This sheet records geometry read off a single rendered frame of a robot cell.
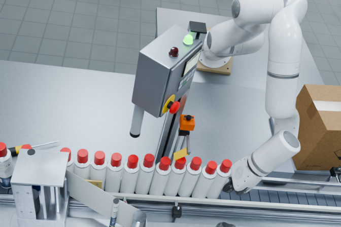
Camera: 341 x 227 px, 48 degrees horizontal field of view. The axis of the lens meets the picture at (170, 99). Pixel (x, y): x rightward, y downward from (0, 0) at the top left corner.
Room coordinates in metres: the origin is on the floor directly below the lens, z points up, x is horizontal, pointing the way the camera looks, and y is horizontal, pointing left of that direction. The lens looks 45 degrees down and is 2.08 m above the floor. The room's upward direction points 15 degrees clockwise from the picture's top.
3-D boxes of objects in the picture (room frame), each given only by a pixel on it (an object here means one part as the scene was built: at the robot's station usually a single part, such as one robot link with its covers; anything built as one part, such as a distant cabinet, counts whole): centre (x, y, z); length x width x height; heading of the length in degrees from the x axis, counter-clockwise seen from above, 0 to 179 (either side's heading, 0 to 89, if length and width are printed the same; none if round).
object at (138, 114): (0.80, 0.09, 1.18); 0.04 x 0.04 x 0.21
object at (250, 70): (1.62, -0.32, 0.81); 0.90 x 0.90 x 0.04; 13
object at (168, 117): (0.87, -0.02, 1.17); 0.04 x 0.04 x 0.67; 12
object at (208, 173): (0.75, -0.19, 0.98); 0.05 x 0.05 x 0.20
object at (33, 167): (0.55, 0.30, 1.14); 0.14 x 0.11 x 0.01; 102
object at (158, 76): (0.80, 0.03, 1.38); 0.17 x 0.10 x 0.19; 158
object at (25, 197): (0.56, 0.30, 1.01); 0.14 x 0.13 x 0.26; 102
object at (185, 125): (0.78, -0.08, 1.05); 0.10 x 0.04 x 0.33; 12
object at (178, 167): (0.74, -0.08, 0.98); 0.05 x 0.05 x 0.20
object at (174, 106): (0.73, -0.01, 1.33); 0.04 x 0.03 x 0.04; 158
